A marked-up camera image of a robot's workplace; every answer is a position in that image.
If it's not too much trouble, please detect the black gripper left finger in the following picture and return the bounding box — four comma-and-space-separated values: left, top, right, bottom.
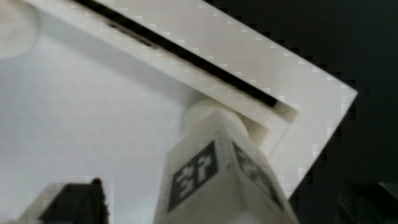
15, 178, 109, 224

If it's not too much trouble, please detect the white U-shaped fence wall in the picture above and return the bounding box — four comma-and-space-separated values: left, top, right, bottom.
93, 0, 360, 199

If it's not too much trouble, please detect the white table leg tagged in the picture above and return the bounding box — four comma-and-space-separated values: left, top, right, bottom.
154, 100, 299, 224

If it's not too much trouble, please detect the white square tabletop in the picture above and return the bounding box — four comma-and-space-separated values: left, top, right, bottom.
0, 0, 214, 224

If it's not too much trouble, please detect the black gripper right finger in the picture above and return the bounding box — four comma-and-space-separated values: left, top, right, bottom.
335, 182, 398, 224

